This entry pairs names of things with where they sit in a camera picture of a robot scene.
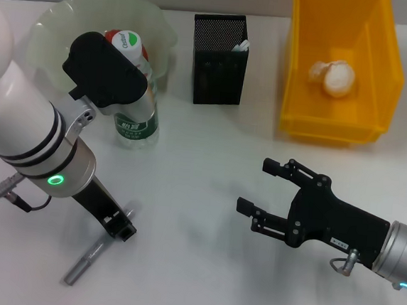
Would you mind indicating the pale green glass fruit plate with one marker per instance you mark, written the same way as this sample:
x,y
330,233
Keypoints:
x,y
58,22

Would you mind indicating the green pen white clip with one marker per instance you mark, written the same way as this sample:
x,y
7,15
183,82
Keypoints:
x,y
242,46

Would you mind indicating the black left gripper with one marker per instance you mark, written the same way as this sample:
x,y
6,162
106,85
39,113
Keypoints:
x,y
96,200

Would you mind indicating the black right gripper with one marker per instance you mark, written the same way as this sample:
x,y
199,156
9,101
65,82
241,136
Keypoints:
x,y
336,225

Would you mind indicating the black mesh pen holder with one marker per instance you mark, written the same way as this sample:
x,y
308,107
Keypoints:
x,y
217,78

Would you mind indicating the yellow plastic storage bin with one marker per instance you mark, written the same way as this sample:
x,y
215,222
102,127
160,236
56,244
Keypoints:
x,y
338,125

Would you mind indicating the white paper ball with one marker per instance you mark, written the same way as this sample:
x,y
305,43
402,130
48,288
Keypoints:
x,y
338,80

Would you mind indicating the clear water bottle green label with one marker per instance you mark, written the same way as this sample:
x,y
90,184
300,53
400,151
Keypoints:
x,y
138,125

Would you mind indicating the silver marker pen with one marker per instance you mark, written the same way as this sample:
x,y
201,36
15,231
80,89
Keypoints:
x,y
83,263

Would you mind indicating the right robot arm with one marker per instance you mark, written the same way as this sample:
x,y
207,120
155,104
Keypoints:
x,y
403,252

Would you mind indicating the red-orange fruit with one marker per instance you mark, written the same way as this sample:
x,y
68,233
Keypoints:
x,y
111,35

